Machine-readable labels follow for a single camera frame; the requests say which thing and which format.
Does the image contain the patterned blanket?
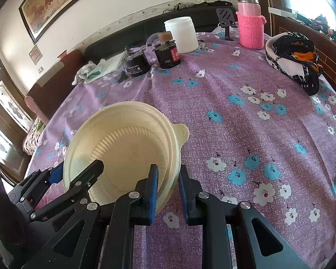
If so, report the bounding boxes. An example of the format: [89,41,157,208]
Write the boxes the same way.
[22,117,46,156]

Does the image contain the pink sleeved bottle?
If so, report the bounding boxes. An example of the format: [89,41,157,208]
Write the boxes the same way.
[236,0,266,50]

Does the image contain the white cloth bag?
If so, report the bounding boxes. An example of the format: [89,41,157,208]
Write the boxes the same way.
[84,50,127,85]

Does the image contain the framed horse painting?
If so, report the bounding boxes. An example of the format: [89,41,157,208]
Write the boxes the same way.
[18,0,116,45]

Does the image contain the brown sofa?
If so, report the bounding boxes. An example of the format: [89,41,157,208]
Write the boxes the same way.
[25,50,85,124]

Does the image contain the cream disposable bowl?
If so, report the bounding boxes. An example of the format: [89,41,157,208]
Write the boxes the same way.
[63,101,189,213]

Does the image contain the black phone stand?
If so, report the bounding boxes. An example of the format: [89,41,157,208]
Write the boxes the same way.
[216,7,237,41]

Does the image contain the black orange patterned scarf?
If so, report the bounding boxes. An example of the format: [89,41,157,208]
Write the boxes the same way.
[265,32,324,96]

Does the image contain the white cloth gloves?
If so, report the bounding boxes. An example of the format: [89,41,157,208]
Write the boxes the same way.
[72,59,106,86]

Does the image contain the white plastic jar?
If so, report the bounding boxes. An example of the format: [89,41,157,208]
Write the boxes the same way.
[164,16,199,54]

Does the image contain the black motor with cork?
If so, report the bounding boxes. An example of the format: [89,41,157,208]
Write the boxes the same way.
[153,31,181,69]

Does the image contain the black sofa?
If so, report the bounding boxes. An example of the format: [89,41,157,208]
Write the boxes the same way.
[84,1,237,63]

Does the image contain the wooden door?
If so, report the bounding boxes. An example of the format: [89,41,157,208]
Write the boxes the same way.
[0,59,35,183]

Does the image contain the purple floral tablecloth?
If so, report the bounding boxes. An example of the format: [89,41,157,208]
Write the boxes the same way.
[28,33,336,268]

